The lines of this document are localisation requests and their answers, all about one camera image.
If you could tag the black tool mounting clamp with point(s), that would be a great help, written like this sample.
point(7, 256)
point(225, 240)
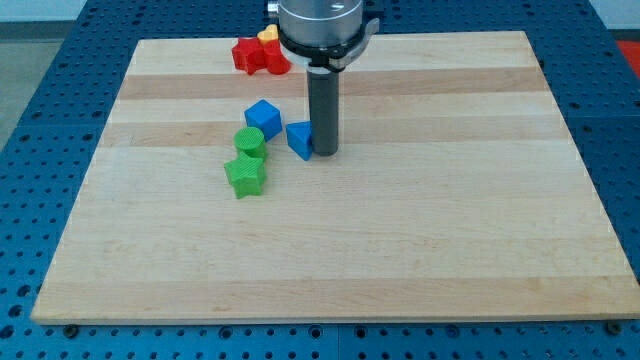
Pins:
point(334, 58)

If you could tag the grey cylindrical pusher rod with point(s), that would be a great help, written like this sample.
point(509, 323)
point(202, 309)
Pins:
point(323, 96)

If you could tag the yellow pentagon block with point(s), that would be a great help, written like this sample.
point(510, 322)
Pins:
point(268, 34)

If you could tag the red cylinder block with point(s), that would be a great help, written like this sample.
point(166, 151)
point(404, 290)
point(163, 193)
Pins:
point(276, 62)

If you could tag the blue triangle block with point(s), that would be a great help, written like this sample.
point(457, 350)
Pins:
point(299, 139)

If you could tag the blue cube block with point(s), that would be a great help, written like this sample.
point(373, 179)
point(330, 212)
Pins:
point(266, 117)

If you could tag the red star block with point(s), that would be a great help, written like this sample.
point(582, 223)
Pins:
point(248, 55)

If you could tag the green cylinder block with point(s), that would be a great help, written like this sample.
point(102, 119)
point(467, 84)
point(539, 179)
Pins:
point(251, 142)

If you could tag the green star block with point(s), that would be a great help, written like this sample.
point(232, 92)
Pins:
point(246, 175)

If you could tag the wooden board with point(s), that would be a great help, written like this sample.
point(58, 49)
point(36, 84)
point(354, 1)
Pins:
point(457, 195)

